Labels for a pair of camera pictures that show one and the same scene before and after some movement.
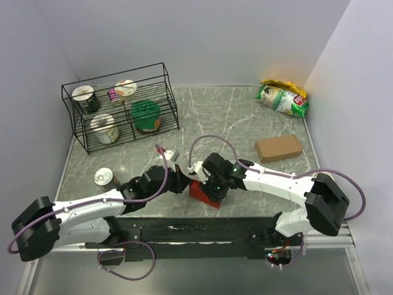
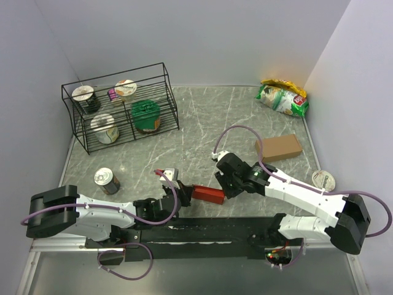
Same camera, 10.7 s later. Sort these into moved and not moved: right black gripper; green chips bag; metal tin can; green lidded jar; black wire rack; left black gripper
Moved: right black gripper; left black gripper
Not moved: green chips bag; black wire rack; metal tin can; green lidded jar
